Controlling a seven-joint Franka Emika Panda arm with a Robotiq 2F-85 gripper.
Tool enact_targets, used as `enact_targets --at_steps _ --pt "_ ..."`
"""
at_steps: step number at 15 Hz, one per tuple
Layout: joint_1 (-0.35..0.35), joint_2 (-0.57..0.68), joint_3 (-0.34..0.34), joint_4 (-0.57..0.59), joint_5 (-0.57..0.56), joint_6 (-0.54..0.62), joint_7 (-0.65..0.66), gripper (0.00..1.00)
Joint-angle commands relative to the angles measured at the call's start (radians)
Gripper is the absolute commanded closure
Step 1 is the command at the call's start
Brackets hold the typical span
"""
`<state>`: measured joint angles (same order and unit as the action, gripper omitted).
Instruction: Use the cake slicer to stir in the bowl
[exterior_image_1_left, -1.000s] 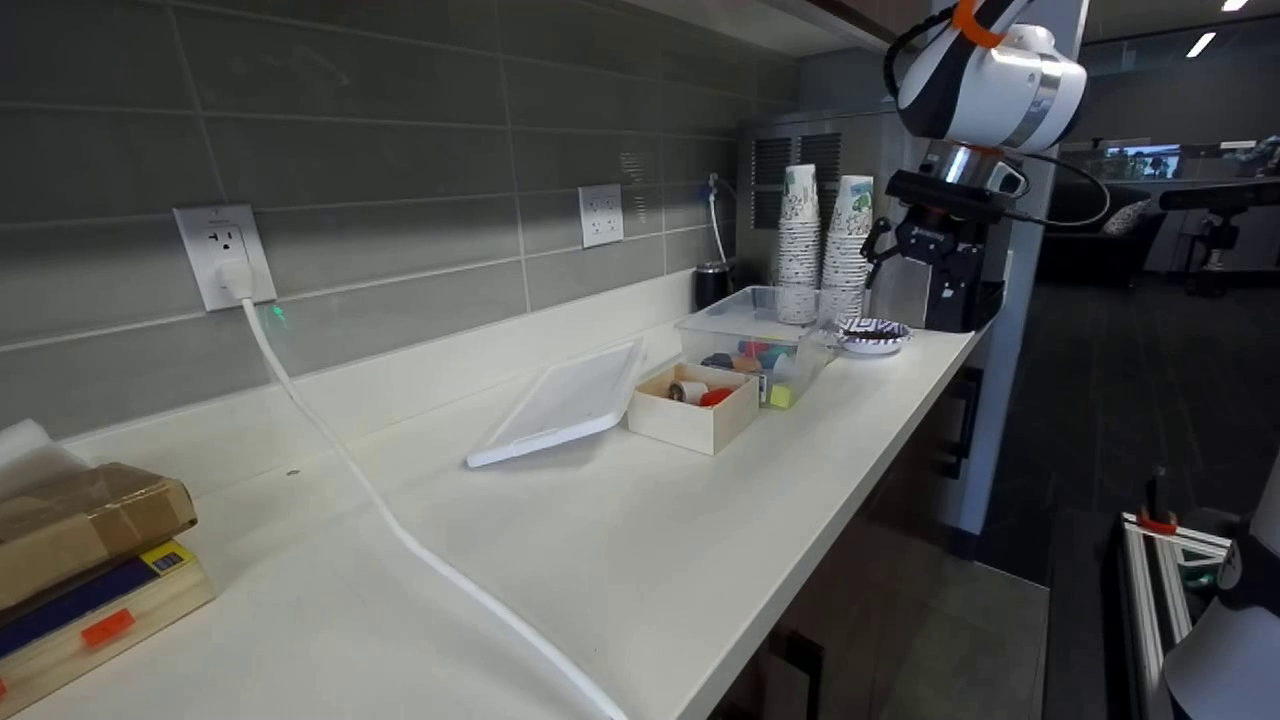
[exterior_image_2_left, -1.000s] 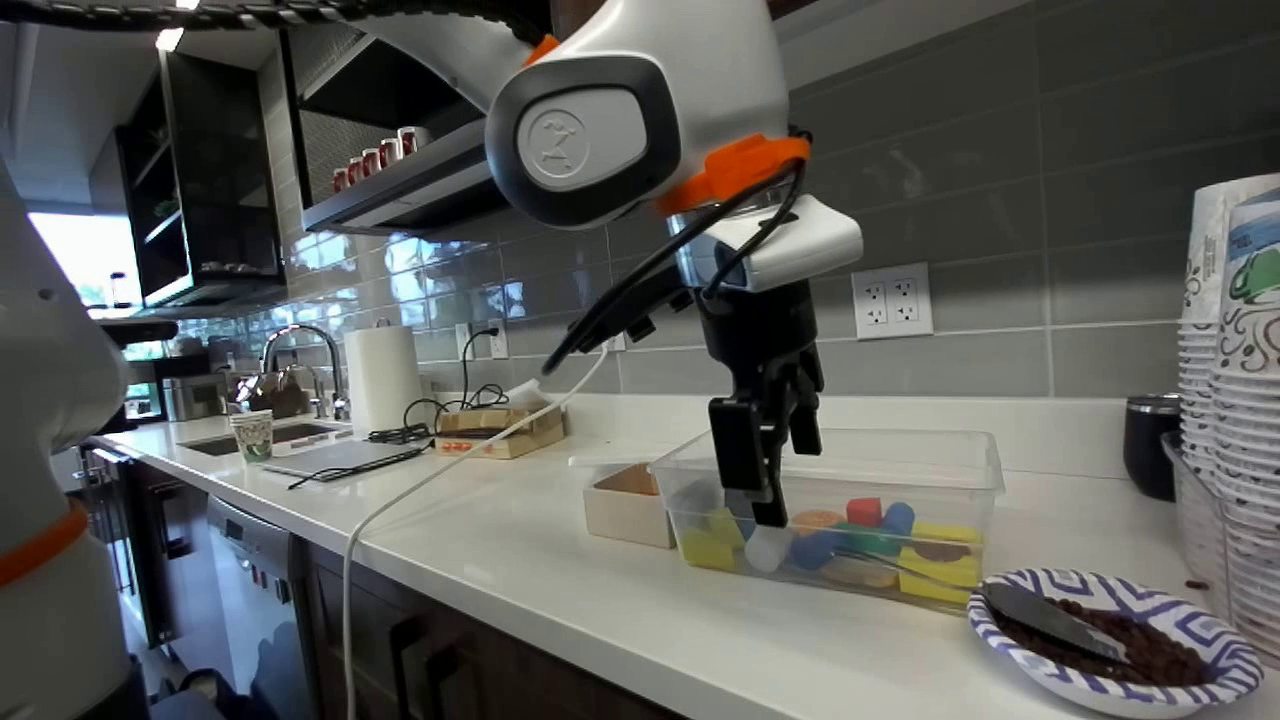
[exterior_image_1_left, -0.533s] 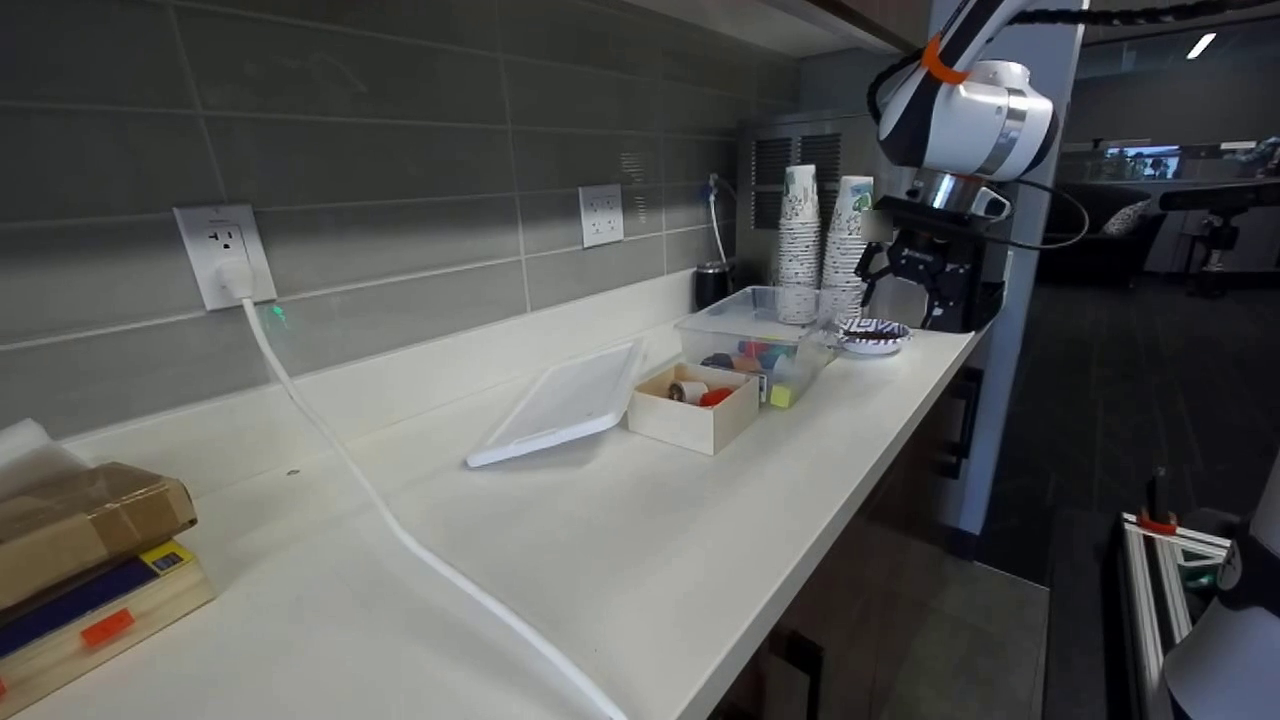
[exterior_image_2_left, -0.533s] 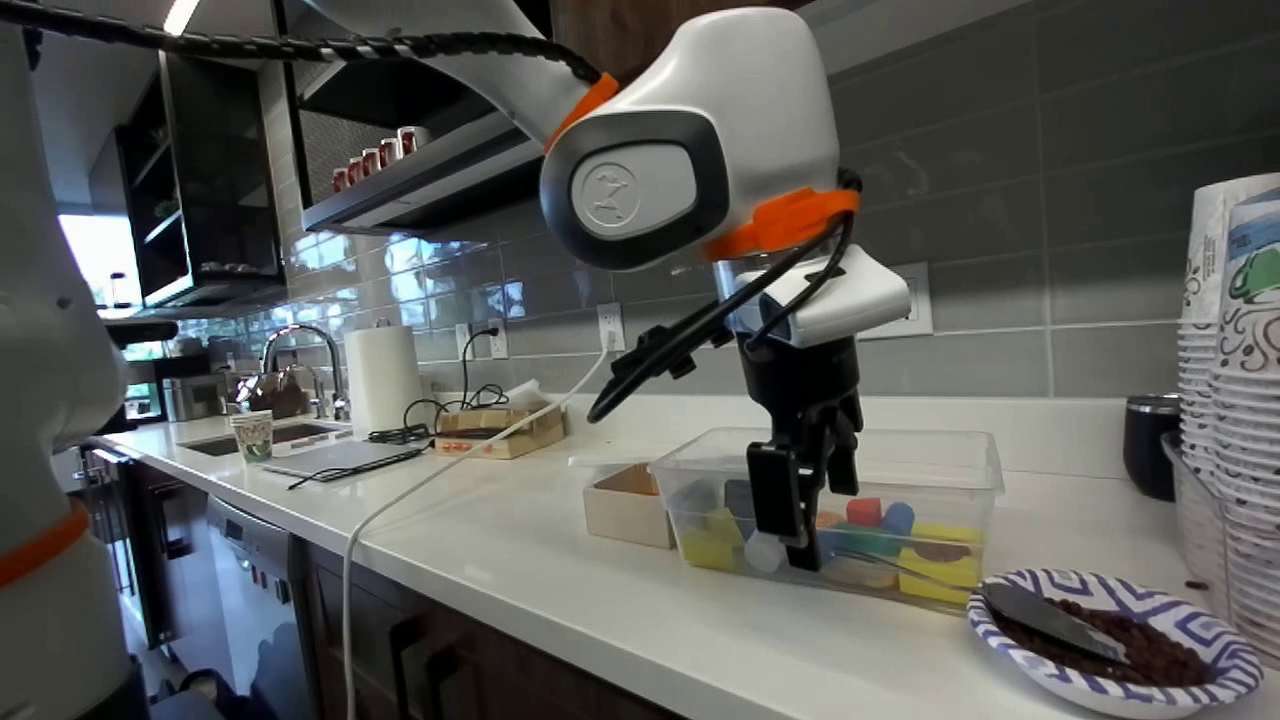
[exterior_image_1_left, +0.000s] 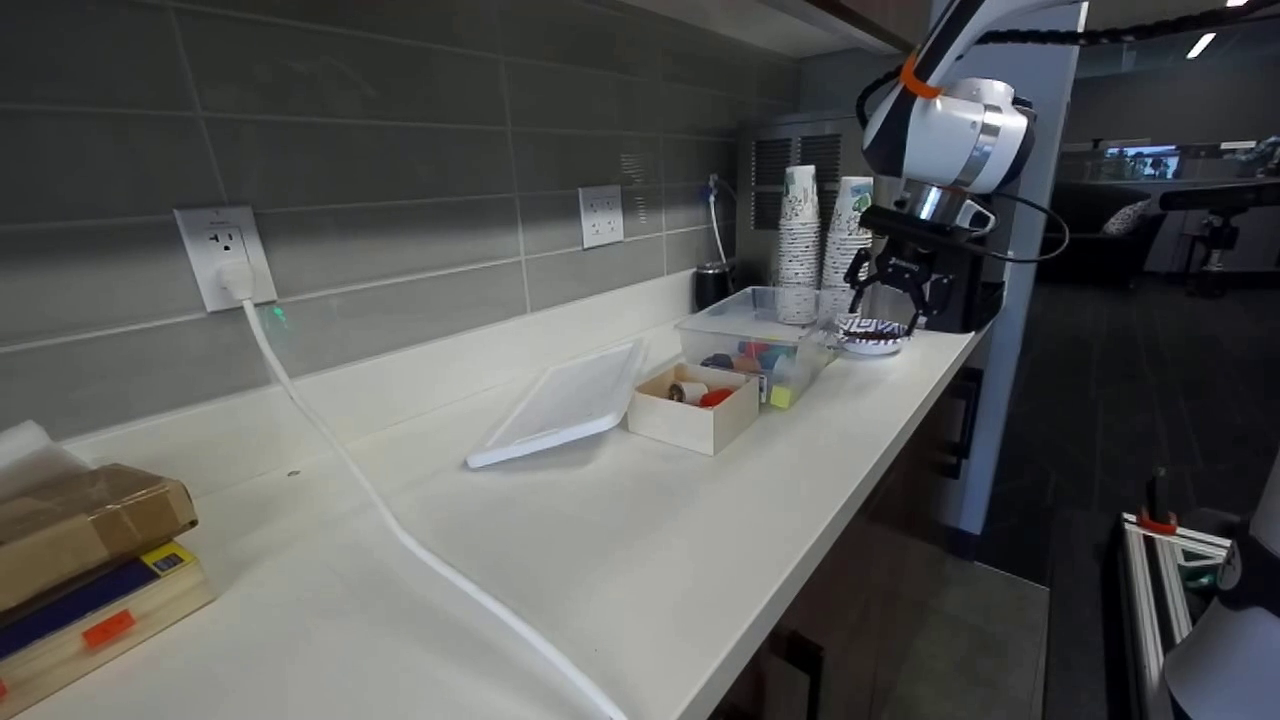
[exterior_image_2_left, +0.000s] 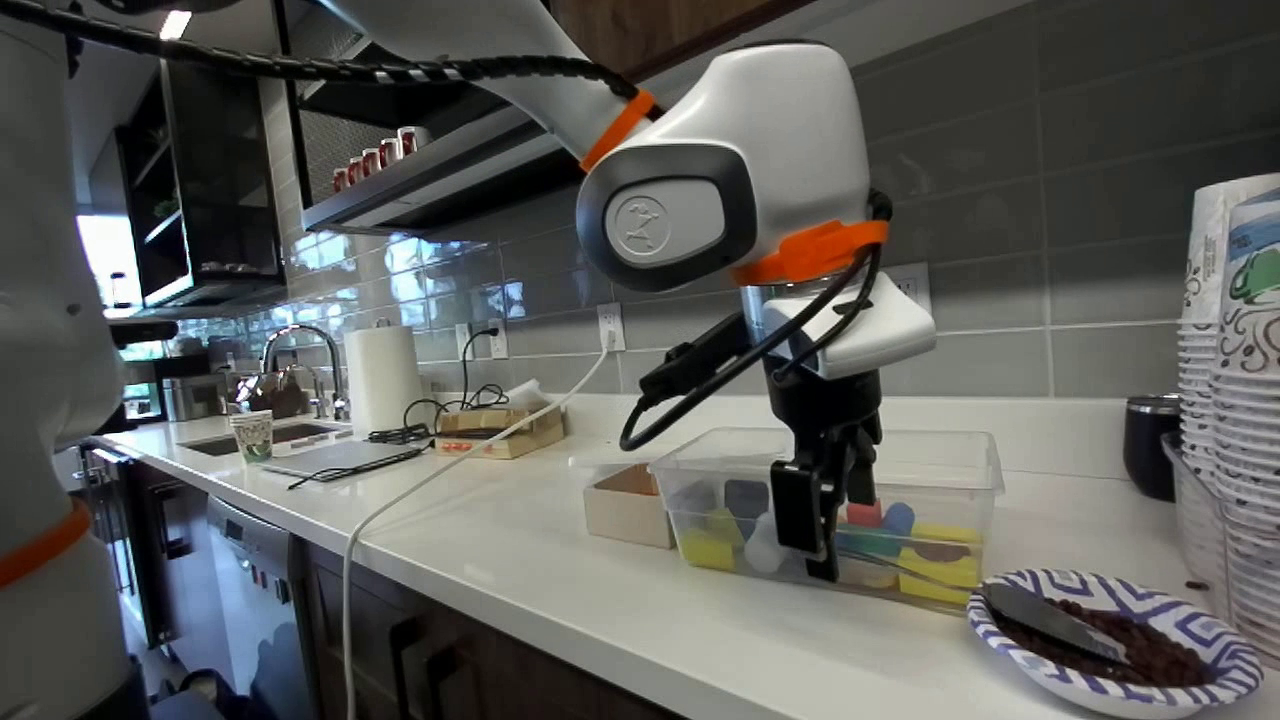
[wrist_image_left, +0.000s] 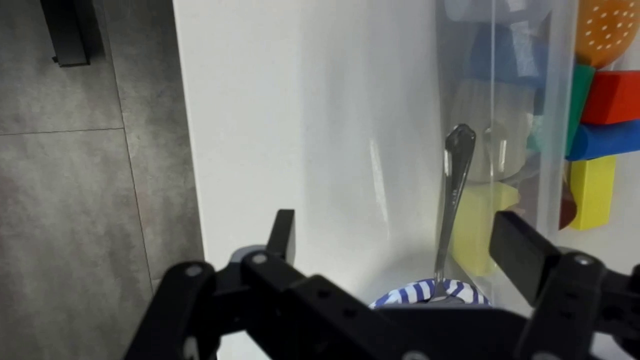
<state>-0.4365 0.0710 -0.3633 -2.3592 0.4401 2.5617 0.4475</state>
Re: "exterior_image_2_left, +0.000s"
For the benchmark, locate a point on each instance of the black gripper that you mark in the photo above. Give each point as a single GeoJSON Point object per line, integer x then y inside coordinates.
{"type": "Point", "coordinates": [834, 412]}

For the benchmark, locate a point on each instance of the grey cake slicer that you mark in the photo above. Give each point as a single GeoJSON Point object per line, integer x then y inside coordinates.
{"type": "Point", "coordinates": [1053, 627]}

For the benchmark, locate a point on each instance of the red toy block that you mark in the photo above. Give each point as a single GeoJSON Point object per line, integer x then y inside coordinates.
{"type": "Point", "coordinates": [867, 512]}

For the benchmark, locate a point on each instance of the green toy block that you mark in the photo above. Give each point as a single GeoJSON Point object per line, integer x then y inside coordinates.
{"type": "Point", "coordinates": [875, 541]}

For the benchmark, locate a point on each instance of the blue toy block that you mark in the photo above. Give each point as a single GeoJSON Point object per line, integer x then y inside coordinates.
{"type": "Point", "coordinates": [903, 522]}

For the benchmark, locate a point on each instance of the dark navy toy block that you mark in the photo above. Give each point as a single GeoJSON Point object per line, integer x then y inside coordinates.
{"type": "Point", "coordinates": [746, 499]}

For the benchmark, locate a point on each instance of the clear plastic toy bin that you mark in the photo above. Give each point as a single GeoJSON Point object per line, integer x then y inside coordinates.
{"type": "Point", "coordinates": [932, 466]}

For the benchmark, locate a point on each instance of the dark brown toy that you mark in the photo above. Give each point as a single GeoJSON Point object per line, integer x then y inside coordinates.
{"type": "Point", "coordinates": [943, 548]}

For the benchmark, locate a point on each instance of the orange red toy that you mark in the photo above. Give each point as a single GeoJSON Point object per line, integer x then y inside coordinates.
{"type": "Point", "coordinates": [632, 480]}

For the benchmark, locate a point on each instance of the small white cardboard box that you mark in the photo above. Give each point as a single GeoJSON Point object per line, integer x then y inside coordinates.
{"type": "Point", "coordinates": [627, 522]}

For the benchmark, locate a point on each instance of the wooden box with coloured labels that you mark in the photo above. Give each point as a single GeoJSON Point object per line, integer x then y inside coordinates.
{"type": "Point", "coordinates": [534, 439]}

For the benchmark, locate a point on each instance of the black mug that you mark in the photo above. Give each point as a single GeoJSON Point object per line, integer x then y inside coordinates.
{"type": "Point", "coordinates": [1155, 454]}

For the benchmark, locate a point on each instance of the dark lower kitchen cabinet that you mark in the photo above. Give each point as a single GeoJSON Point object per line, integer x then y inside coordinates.
{"type": "Point", "coordinates": [534, 683]}

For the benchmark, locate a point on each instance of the brown cardboard box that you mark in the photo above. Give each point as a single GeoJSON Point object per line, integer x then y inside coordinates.
{"type": "Point", "coordinates": [475, 422]}

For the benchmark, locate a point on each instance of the dark brown granules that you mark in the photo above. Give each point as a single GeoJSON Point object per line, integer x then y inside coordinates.
{"type": "Point", "coordinates": [1162, 660]}

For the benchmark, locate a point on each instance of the white outlet with black plug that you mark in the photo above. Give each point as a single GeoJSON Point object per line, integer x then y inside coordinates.
{"type": "Point", "coordinates": [484, 343]}

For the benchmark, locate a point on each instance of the tall paper cup stack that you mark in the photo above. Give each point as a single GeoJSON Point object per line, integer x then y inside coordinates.
{"type": "Point", "coordinates": [1252, 442]}
{"type": "Point", "coordinates": [1207, 264]}

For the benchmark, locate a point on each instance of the white paper towel roll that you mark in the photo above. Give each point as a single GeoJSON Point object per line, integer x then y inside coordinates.
{"type": "Point", "coordinates": [383, 380]}

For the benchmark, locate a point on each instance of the flat black tray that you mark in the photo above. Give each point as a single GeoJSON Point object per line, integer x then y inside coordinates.
{"type": "Point", "coordinates": [347, 459]}

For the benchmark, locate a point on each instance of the chrome sink faucet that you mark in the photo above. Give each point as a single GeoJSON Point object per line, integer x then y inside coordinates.
{"type": "Point", "coordinates": [335, 374]}

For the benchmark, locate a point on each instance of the red white striped object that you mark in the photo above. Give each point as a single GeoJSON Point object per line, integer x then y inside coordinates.
{"type": "Point", "coordinates": [383, 154]}

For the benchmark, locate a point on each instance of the steel dishwasher front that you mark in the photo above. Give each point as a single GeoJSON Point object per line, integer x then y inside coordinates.
{"type": "Point", "coordinates": [261, 603]}

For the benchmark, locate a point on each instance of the green printed paper cup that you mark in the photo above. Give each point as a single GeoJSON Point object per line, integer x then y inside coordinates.
{"type": "Point", "coordinates": [253, 439]}

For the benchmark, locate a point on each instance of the steel sink basin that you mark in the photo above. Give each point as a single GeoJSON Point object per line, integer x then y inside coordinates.
{"type": "Point", "coordinates": [213, 442]}

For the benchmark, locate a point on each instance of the black coffee machine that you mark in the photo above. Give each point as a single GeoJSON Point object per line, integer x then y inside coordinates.
{"type": "Point", "coordinates": [187, 387]}

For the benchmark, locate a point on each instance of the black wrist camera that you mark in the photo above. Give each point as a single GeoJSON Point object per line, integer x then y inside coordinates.
{"type": "Point", "coordinates": [694, 363]}

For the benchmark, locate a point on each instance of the wooden upper wall cabinet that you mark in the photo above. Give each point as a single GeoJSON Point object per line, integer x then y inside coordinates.
{"type": "Point", "coordinates": [627, 25]}

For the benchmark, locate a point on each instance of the black wall shelf unit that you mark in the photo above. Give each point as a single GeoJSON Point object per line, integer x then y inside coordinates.
{"type": "Point", "coordinates": [221, 201]}

